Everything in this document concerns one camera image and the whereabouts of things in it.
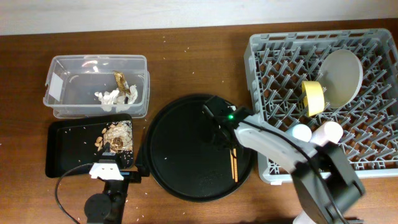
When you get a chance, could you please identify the yellow bowl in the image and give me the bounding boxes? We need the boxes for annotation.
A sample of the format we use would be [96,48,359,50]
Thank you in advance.
[302,81,325,116]

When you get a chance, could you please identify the pink cup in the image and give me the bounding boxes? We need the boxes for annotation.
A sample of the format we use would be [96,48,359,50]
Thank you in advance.
[309,121,343,146]

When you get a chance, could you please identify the clear plastic bin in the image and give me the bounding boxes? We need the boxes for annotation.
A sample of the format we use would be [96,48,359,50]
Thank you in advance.
[43,55,150,119]

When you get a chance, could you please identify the wooden chopstick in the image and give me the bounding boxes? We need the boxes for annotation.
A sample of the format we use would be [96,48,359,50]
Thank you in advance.
[229,149,234,180]
[231,148,238,183]

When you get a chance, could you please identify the round black serving tray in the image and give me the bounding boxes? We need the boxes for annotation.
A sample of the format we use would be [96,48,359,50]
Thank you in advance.
[140,94,256,202]

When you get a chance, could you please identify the grey plate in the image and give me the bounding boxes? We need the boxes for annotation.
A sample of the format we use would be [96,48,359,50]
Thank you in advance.
[318,49,364,108]

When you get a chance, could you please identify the black rectangular tray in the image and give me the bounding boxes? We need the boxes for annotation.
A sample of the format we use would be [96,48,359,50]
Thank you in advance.
[45,114,132,178]

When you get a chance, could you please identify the food scraps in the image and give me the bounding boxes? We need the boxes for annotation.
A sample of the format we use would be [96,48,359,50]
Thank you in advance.
[95,121,134,154]

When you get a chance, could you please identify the grey dishwasher rack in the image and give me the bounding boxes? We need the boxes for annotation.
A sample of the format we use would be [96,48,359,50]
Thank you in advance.
[244,29,397,179]

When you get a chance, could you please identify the blue cup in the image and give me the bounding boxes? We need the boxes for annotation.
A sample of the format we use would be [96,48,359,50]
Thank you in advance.
[286,124,312,142]

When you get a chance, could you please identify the left black cable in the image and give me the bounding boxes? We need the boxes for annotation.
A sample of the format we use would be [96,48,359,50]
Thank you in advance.
[54,163,94,224]

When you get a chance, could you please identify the white tissue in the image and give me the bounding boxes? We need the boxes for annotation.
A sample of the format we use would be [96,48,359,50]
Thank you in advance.
[95,85,139,113]

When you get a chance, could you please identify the gold foil wrapper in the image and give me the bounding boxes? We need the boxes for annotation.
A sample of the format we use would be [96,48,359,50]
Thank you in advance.
[113,71,131,94]

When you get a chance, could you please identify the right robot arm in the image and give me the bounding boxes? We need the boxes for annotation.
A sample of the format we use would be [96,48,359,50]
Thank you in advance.
[202,96,366,223]

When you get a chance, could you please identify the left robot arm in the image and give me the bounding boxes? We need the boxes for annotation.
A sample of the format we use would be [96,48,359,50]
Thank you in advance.
[84,143,149,223]

